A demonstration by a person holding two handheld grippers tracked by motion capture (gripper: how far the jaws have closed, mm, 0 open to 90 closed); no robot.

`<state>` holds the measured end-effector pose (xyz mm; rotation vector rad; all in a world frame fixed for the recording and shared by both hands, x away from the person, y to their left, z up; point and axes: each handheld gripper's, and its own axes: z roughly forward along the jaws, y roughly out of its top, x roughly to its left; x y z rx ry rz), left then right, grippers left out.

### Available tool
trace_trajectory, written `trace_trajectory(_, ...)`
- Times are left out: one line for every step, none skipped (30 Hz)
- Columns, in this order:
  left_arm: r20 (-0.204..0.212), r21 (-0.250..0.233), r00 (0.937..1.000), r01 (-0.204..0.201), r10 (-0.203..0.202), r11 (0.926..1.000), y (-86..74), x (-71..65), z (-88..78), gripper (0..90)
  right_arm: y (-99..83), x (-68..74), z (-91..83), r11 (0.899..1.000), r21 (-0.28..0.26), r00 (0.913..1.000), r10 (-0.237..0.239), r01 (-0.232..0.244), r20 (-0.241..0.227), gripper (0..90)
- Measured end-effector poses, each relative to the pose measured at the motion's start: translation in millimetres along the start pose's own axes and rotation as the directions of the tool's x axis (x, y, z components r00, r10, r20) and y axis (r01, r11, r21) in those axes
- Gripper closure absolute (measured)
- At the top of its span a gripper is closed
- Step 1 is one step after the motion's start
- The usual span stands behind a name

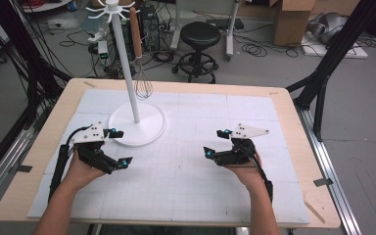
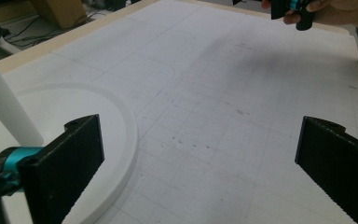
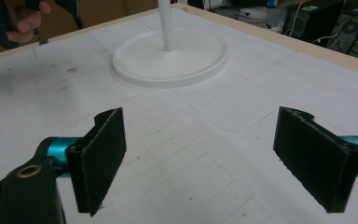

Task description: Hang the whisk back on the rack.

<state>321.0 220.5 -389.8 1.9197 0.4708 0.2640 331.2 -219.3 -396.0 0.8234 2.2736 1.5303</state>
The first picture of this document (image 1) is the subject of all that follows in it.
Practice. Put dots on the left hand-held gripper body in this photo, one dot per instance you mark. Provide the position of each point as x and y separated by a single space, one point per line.
93 155

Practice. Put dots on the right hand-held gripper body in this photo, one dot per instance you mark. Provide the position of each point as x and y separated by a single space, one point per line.
238 156

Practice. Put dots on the white hook stand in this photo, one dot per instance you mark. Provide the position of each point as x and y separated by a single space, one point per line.
124 49

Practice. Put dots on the person's left hand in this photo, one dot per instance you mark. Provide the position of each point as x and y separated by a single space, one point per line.
80 174

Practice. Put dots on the person's right hand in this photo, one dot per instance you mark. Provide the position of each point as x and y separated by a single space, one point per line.
249 178

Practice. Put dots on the white grid mat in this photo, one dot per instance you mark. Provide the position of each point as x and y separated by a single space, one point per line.
176 189

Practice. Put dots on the wooden table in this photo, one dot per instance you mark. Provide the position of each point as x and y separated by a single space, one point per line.
300 137

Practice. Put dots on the black tape piece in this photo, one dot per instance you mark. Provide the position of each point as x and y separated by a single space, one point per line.
323 182
24 168

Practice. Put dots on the white power adapter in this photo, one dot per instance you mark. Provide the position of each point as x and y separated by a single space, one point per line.
103 49

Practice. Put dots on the thin wooden strip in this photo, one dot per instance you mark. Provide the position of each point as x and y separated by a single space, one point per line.
315 212

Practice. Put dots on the white stand leg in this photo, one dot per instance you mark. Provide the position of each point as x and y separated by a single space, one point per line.
176 29
231 36

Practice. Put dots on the black round stool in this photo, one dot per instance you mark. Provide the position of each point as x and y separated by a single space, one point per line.
200 34

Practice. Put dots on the black computer tower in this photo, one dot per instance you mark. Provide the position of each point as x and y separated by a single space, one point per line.
151 31

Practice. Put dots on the flat black box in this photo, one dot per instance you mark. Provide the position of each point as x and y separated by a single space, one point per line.
225 23

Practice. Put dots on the cardboard box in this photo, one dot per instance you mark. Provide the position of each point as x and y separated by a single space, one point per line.
290 26

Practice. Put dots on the grey device on floor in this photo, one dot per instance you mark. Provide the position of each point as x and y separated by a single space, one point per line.
329 27

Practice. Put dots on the white floor board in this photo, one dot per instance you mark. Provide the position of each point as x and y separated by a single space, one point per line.
355 52

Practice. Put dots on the aluminium rail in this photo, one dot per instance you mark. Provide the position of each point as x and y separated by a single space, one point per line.
333 182
3 166

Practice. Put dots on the black metal frame stand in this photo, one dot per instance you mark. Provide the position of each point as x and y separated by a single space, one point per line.
333 55
23 55

